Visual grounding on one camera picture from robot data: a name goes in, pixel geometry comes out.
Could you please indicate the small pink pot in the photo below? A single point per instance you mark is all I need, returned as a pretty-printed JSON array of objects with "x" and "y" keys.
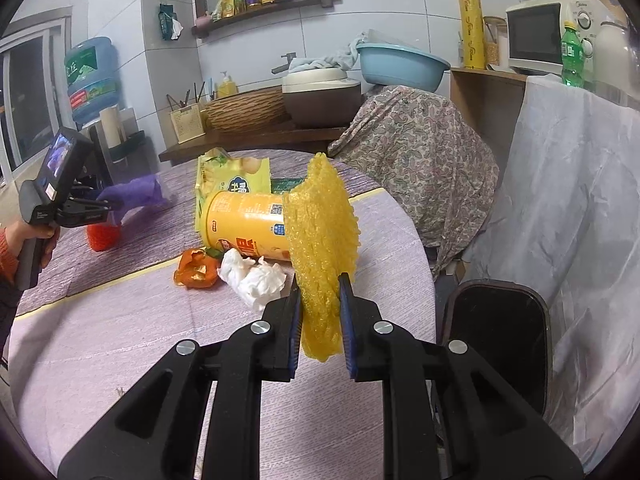
[{"x": 203, "y": 22}]

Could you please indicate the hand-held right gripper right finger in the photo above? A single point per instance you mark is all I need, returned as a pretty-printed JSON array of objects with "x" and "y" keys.
[{"x": 347, "y": 332}]

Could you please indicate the purple foam fruit net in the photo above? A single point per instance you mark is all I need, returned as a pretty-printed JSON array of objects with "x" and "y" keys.
[{"x": 142, "y": 190}]

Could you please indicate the white microwave oven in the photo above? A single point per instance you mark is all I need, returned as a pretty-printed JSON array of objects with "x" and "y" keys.
[{"x": 532, "y": 35}]

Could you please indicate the yellow foam fruit net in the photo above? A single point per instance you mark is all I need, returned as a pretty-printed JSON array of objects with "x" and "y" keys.
[{"x": 320, "y": 240}]

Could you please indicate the woven pattern wash basin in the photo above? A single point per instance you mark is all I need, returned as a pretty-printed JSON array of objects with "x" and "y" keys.
[{"x": 245, "y": 110}]

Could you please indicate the purple striped tablecloth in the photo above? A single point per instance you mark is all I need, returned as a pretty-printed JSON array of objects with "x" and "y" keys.
[{"x": 150, "y": 245}]

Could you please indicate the blue plastic basin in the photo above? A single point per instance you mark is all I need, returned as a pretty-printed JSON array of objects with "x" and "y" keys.
[{"x": 400, "y": 67}]

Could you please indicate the red foam fruit net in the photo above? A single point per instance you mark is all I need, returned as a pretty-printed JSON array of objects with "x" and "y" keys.
[{"x": 102, "y": 237}]

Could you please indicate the green soda bottle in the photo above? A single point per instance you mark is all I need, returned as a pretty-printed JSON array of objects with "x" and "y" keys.
[{"x": 572, "y": 60}]

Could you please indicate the dark wooden counter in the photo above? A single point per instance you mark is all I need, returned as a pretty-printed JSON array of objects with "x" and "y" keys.
[{"x": 250, "y": 141}]

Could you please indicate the paisley cover cloth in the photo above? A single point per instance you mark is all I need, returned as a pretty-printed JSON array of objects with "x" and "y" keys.
[{"x": 415, "y": 170}]

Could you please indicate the white plastic cover sheet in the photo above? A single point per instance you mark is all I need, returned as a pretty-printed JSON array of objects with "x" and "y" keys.
[{"x": 565, "y": 185}]

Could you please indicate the glass storage jar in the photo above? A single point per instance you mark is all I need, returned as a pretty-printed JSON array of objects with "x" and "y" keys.
[{"x": 495, "y": 45}]

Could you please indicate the white tissue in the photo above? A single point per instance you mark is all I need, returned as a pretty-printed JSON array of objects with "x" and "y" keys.
[{"x": 255, "y": 282}]

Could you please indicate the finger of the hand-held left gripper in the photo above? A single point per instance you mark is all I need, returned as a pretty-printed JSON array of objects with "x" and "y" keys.
[{"x": 109, "y": 205}]

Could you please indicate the beige chopstick holder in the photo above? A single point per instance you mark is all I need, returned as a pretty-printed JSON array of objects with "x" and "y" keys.
[{"x": 187, "y": 125}]

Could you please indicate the orange peel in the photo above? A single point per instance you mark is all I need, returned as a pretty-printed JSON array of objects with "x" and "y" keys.
[{"x": 192, "y": 270}]

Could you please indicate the blue water jug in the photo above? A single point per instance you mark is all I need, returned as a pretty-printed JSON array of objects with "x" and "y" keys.
[{"x": 90, "y": 80}]

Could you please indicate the yellow cling film roll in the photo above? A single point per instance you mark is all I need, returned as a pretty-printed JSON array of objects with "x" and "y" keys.
[{"x": 471, "y": 30}]

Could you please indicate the green drink carton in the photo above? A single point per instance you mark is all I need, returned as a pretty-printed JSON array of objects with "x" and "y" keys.
[{"x": 282, "y": 185}]

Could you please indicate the yellow cylindrical chip can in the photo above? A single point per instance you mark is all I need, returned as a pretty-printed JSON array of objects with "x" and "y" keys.
[{"x": 245, "y": 225}]

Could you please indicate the window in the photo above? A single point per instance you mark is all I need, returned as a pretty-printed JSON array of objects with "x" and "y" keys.
[{"x": 25, "y": 85}]

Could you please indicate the person's left hand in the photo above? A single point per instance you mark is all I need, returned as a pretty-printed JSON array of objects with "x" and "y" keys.
[{"x": 22, "y": 240}]

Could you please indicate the yellow-green snack bag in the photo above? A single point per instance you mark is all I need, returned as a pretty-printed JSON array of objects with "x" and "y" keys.
[{"x": 235, "y": 172}]

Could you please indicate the green wall tissue pack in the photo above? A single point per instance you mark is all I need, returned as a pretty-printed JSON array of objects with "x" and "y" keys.
[{"x": 165, "y": 20}]

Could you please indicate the grey water dispenser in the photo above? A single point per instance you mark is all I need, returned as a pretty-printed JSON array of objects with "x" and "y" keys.
[{"x": 142, "y": 165}]

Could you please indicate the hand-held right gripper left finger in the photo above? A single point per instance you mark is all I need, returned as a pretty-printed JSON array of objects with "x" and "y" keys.
[{"x": 295, "y": 332}]

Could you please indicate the yellow soap pump bottle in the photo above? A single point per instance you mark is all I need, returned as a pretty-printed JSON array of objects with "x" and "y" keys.
[{"x": 226, "y": 89}]

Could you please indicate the brown and white rice cooker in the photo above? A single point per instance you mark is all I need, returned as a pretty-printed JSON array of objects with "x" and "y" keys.
[{"x": 320, "y": 102}]

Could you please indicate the white electric kettle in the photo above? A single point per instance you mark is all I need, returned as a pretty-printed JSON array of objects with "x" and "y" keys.
[{"x": 612, "y": 55}]

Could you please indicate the light wooden side table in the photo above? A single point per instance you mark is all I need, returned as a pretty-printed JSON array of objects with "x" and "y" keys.
[{"x": 480, "y": 110}]

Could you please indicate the pale blue towel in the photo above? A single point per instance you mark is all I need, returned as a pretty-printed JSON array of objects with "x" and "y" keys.
[{"x": 325, "y": 62}]

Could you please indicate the black trash bin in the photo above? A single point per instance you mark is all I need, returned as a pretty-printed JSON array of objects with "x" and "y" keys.
[{"x": 495, "y": 340}]

